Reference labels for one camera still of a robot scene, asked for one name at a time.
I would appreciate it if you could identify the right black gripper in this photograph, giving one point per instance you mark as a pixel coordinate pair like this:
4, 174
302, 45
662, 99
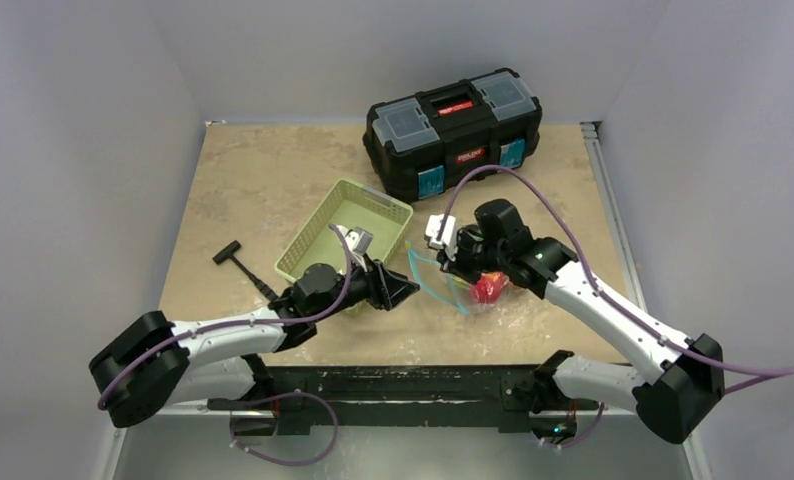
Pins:
474, 260

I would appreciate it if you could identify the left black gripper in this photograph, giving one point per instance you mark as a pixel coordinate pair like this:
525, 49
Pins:
385, 288

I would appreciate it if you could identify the clear zip bag blue seal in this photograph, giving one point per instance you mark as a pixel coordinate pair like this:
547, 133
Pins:
449, 289

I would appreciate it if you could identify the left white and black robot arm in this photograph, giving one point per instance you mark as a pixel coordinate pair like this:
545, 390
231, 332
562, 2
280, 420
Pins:
156, 362

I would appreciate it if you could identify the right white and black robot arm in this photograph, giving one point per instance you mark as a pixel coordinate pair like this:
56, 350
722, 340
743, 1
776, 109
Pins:
670, 380

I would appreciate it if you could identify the red fake strawberry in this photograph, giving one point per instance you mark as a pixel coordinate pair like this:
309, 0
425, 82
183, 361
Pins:
489, 288

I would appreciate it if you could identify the black toolbox with clear lids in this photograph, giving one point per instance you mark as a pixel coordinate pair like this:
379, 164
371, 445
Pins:
424, 144

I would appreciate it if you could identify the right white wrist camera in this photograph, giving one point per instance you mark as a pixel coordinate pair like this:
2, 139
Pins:
441, 233

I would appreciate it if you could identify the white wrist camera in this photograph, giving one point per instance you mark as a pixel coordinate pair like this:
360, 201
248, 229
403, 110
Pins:
441, 233
357, 240

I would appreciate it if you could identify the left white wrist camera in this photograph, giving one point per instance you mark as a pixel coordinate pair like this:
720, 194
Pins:
357, 240

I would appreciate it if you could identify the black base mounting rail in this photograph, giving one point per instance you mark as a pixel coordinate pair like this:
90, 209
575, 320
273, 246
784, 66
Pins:
290, 400

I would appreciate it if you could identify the black T-handle tool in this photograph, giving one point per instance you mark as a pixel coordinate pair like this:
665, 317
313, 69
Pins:
228, 254

